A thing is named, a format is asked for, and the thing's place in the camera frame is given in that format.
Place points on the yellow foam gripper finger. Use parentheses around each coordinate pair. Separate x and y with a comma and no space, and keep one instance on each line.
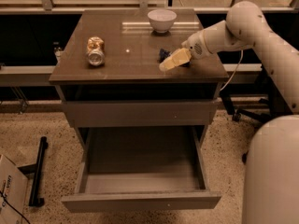
(174,59)

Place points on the open grey middle drawer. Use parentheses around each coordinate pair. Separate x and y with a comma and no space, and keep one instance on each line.
(141,168)

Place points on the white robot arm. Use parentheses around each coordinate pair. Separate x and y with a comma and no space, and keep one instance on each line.
(271,189)

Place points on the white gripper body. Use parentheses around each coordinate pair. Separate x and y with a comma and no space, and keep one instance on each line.
(195,48)

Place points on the blue rxbar blueberry bar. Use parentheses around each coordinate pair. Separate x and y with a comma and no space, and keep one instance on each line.
(163,54)

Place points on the closed grey top drawer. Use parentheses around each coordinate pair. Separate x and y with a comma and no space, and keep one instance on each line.
(130,114)

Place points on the white cardboard box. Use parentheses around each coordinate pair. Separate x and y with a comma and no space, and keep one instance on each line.
(13,184)

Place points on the small bottle behind cabinet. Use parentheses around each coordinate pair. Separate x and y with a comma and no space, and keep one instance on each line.
(58,51)

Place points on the grey drawer cabinet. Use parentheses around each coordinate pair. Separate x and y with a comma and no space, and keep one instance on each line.
(131,70)

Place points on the crushed metal soda can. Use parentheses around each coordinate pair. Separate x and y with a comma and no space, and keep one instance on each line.
(95,51)

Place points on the white ceramic bowl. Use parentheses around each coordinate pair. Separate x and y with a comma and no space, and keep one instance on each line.
(161,20)

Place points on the black metal stand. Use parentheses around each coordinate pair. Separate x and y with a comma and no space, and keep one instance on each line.
(36,170)

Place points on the black office chair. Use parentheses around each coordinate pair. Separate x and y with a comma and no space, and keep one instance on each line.
(262,83)

